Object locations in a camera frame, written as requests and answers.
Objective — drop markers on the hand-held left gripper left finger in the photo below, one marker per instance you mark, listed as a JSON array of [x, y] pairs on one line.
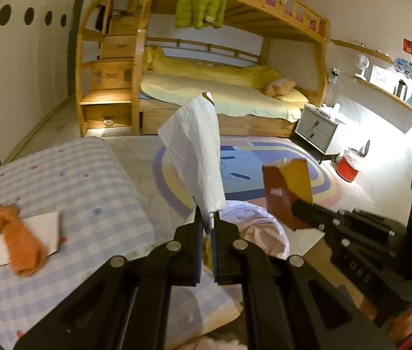
[[199, 251]]

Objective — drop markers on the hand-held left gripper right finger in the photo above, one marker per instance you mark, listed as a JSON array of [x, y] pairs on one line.
[[214, 255]]

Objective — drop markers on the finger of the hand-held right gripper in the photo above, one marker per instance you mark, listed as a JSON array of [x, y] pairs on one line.
[[319, 217]]

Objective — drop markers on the brown paper box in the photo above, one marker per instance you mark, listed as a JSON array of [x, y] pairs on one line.
[[282, 197]]

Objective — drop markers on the white plastic bag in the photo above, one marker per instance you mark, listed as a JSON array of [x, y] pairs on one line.
[[195, 146]]

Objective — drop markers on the red trash bin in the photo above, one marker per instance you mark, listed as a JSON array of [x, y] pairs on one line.
[[348, 167]]

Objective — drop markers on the person's right hand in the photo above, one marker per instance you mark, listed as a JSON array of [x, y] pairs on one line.
[[410, 324]]

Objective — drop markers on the brown cardboard sheet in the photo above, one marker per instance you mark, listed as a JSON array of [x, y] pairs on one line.
[[319, 251]]

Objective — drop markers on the oval pastel rug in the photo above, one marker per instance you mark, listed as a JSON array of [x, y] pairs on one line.
[[322, 178]]

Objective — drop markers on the grey nightstand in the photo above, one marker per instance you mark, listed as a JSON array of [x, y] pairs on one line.
[[317, 131]]

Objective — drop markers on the papers on nightstand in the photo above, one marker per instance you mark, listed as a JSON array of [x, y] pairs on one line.
[[330, 109]]

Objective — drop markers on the checkered blue bed mattress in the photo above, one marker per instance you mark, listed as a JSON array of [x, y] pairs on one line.
[[89, 189]]

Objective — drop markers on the beige plush toy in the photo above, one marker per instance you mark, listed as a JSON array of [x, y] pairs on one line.
[[279, 87]]

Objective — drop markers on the pale yellow mattress sheet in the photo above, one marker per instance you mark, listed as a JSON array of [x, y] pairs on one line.
[[235, 98]]

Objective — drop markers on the steel thermos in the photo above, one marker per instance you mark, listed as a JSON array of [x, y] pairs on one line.
[[401, 89]]

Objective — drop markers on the white box with red print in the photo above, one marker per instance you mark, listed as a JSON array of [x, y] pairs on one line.
[[384, 76]]

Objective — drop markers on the white paper tissue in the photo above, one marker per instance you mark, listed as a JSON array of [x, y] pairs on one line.
[[45, 229]]

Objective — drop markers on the white desk fan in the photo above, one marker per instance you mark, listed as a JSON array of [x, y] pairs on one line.
[[361, 65]]

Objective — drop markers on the orange plush toy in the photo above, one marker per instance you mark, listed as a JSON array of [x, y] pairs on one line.
[[20, 244]]

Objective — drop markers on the yellow quilt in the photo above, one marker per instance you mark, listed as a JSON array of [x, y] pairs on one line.
[[209, 69]]

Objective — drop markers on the wooden bunk bed staircase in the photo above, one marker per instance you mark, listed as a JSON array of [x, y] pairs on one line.
[[107, 80]]

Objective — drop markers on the wooden bunk bed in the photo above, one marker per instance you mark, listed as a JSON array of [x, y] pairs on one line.
[[257, 18]]

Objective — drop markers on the green puffer jacket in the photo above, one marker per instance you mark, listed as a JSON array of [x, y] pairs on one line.
[[200, 0]]

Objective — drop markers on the white wardrobe with round holes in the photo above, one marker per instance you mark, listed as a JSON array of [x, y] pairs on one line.
[[27, 65]]

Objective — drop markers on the wooden wall shelf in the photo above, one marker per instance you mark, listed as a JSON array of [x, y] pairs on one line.
[[366, 49], [388, 96]]

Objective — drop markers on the blue wall decoration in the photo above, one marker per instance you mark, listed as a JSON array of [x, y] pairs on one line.
[[408, 68]]

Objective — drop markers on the red wall sign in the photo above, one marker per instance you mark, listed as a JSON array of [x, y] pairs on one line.
[[407, 45]]

